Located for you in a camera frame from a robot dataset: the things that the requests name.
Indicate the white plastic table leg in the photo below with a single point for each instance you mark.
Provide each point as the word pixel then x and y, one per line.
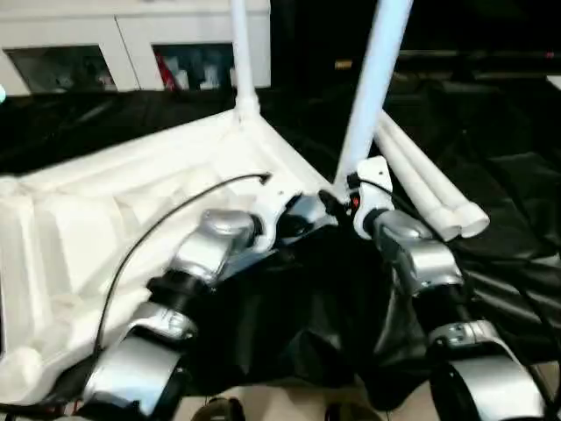
pixel 244 61
pixel 416 189
pixel 434 180
pixel 372 88

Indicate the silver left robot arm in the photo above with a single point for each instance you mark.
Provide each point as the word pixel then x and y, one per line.
pixel 202 254

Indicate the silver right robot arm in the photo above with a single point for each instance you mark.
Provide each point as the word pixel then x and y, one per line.
pixel 421 263

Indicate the black plastic mat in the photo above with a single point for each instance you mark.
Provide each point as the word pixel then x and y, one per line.
pixel 491 132

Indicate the black cabinet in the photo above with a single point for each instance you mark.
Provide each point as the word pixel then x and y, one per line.
pixel 302 39

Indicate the red carton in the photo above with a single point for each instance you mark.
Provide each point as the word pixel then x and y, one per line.
pixel 165 70

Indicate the white board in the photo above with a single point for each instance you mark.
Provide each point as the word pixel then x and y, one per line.
pixel 555 83

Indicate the white cabinet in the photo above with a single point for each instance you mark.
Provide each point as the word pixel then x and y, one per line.
pixel 88 35

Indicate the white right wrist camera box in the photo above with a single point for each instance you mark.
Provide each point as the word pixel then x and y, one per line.
pixel 372 193

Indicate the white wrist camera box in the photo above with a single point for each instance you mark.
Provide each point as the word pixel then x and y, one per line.
pixel 372 193
pixel 272 210

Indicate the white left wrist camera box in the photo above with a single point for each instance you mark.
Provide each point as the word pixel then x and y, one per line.
pixel 272 210

